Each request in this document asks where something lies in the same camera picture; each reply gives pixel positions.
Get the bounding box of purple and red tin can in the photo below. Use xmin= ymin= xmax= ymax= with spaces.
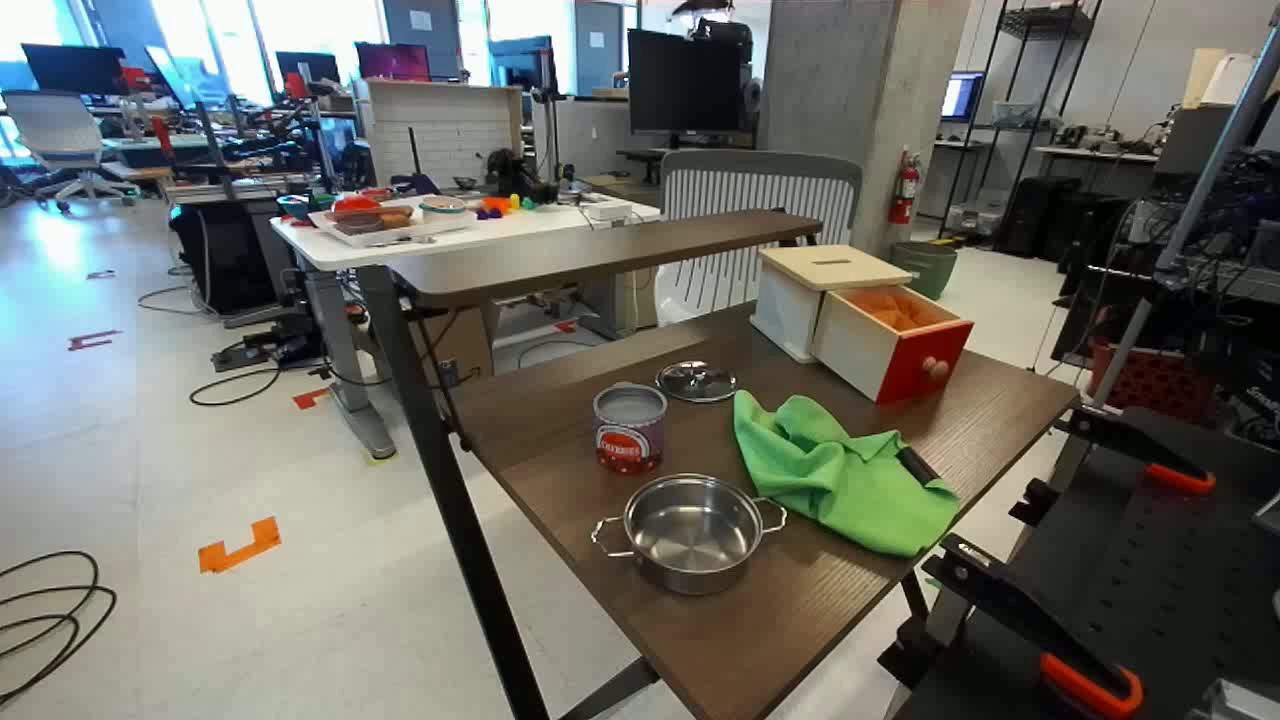
xmin=589 ymin=379 xmax=673 ymax=478

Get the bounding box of glass pot lid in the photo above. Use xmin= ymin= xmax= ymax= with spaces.
xmin=657 ymin=357 xmax=738 ymax=407

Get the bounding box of stainless steel pot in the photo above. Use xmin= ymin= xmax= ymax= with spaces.
xmin=589 ymin=469 xmax=793 ymax=598

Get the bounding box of green cloth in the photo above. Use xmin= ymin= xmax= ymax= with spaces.
xmin=726 ymin=388 xmax=964 ymax=559

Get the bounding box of white desk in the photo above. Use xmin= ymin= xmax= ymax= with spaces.
xmin=268 ymin=188 xmax=663 ymax=463

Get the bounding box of drawer with red front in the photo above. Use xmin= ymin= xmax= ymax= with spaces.
xmin=810 ymin=284 xmax=975 ymax=407

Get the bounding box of large black monitor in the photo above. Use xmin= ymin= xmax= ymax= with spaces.
xmin=623 ymin=21 xmax=760 ymax=134

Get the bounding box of dark wood table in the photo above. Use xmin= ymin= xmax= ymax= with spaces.
xmin=442 ymin=305 xmax=1081 ymax=720

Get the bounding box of small black object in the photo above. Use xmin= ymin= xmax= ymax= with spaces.
xmin=893 ymin=444 xmax=942 ymax=493

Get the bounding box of white partition panel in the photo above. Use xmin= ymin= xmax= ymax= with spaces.
xmin=363 ymin=80 xmax=529 ymax=190

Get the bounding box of green bin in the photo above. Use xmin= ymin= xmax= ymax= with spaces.
xmin=888 ymin=236 xmax=958 ymax=305

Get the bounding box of red tray with items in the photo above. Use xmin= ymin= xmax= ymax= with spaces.
xmin=323 ymin=188 xmax=418 ymax=242

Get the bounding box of red fire extinguisher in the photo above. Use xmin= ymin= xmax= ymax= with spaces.
xmin=883 ymin=146 xmax=926 ymax=231

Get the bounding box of concrete pillar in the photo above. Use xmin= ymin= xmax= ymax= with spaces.
xmin=756 ymin=0 xmax=975 ymax=250

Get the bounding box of black metal shelf rack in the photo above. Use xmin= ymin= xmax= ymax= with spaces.
xmin=936 ymin=0 xmax=1103 ymax=248

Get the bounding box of red crate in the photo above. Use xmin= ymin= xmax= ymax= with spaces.
xmin=1088 ymin=337 xmax=1219 ymax=429

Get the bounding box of black mounting platform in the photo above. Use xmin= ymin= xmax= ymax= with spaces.
xmin=883 ymin=394 xmax=1280 ymax=720

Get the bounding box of grey metal pole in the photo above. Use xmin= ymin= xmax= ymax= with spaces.
xmin=1092 ymin=21 xmax=1280 ymax=402

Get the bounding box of white mesh office chair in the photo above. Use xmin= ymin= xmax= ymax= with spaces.
xmin=0 ymin=93 xmax=144 ymax=213

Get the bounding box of dark computer monitor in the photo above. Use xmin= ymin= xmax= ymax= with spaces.
xmin=18 ymin=38 xmax=132 ymax=100

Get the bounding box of thin black floor cable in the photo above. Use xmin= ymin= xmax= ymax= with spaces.
xmin=184 ymin=363 xmax=287 ymax=411

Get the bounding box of black clamp orange handle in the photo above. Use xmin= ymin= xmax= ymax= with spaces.
xmin=1057 ymin=399 xmax=1219 ymax=501
xmin=916 ymin=530 xmax=1149 ymax=720

